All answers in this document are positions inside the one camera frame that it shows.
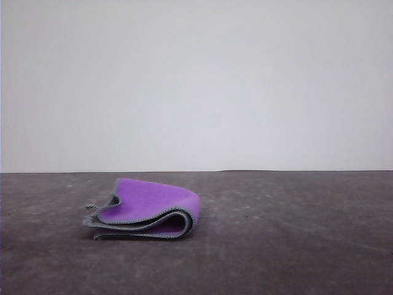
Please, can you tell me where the purple towel with grey hem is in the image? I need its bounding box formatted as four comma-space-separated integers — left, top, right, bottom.
82, 177, 202, 242

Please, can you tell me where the grey table cloth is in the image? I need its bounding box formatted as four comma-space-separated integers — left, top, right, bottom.
0, 169, 393, 295

